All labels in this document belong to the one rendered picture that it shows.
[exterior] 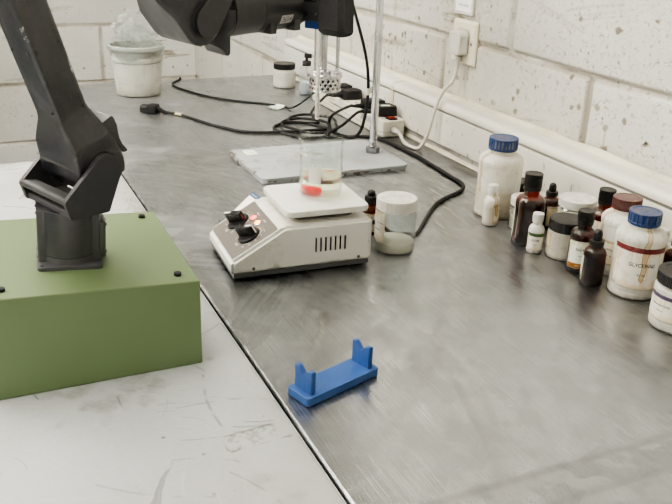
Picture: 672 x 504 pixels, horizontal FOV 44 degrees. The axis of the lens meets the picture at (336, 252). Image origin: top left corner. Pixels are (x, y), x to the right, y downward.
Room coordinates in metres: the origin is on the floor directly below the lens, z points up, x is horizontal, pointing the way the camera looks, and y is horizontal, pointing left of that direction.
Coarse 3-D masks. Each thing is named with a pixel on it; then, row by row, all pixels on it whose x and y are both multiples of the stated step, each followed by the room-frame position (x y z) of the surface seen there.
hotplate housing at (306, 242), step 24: (312, 216) 1.06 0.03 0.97; (336, 216) 1.07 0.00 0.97; (360, 216) 1.07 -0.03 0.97; (216, 240) 1.08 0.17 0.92; (264, 240) 1.01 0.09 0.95; (288, 240) 1.02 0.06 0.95; (312, 240) 1.03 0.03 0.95; (336, 240) 1.05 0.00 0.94; (360, 240) 1.06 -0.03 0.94; (240, 264) 1.00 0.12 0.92; (264, 264) 1.01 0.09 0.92; (288, 264) 1.02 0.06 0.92; (312, 264) 1.04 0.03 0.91; (336, 264) 1.05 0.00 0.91
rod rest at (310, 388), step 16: (352, 352) 0.78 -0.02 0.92; (368, 352) 0.76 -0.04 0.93; (304, 368) 0.72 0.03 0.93; (336, 368) 0.76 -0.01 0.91; (352, 368) 0.76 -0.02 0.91; (368, 368) 0.76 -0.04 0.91; (304, 384) 0.72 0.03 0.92; (320, 384) 0.73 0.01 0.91; (336, 384) 0.73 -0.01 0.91; (352, 384) 0.74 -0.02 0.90; (304, 400) 0.70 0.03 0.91; (320, 400) 0.71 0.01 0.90
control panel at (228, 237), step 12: (252, 204) 1.12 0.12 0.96; (264, 216) 1.07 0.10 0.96; (216, 228) 1.10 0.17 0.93; (228, 228) 1.08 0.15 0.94; (264, 228) 1.04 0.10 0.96; (276, 228) 1.02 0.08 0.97; (228, 240) 1.05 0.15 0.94; (252, 240) 1.02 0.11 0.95; (228, 252) 1.02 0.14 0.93; (240, 252) 1.01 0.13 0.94
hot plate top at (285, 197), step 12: (264, 192) 1.12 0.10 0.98; (276, 192) 1.11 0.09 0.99; (288, 192) 1.11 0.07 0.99; (348, 192) 1.12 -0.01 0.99; (276, 204) 1.07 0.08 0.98; (288, 204) 1.06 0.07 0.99; (300, 204) 1.06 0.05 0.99; (312, 204) 1.06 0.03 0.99; (324, 204) 1.06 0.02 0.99; (336, 204) 1.07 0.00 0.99; (348, 204) 1.07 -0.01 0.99; (360, 204) 1.07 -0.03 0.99; (288, 216) 1.03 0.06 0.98; (300, 216) 1.03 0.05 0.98
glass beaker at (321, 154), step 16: (304, 144) 1.09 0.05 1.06; (320, 144) 1.08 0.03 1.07; (336, 144) 1.09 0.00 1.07; (304, 160) 1.09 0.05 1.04; (320, 160) 1.08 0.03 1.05; (336, 160) 1.09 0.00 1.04; (304, 176) 1.09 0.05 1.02; (320, 176) 1.08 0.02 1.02; (336, 176) 1.09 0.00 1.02; (304, 192) 1.09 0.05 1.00; (320, 192) 1.08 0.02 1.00; (336, 192) 1.09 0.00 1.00
